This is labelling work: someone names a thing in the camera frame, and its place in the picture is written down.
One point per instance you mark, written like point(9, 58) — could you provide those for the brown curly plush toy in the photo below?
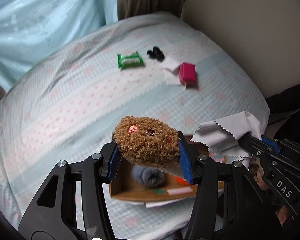
point(147, 142)

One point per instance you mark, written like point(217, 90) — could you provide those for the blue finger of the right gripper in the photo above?
point(251, 144)
point(274, 144)

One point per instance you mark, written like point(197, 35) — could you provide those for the white tissue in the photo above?
point(171, 66)

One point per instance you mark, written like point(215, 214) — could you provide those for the magenta pouch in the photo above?
point(187, 74)

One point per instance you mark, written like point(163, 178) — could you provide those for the checkered light blue bedspread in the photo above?
point(68, 105)

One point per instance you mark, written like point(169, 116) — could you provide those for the green snack packet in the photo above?
point(131, 60)

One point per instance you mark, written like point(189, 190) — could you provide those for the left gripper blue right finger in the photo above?
point(188, 160)

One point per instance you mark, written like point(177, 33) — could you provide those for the light blue sheet curtain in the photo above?
point(31, 30)

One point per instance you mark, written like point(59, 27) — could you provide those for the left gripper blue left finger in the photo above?
point(111, 161)

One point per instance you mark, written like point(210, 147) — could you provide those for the black scrunchie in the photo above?
point(156, 53)

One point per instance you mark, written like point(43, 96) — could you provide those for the orange pom-pom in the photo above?
point(181, 181)

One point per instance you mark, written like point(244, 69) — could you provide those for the grey zigzag-edged cloth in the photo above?
point(221, 135)

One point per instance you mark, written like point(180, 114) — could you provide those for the cardboard box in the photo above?
point(125, 187)

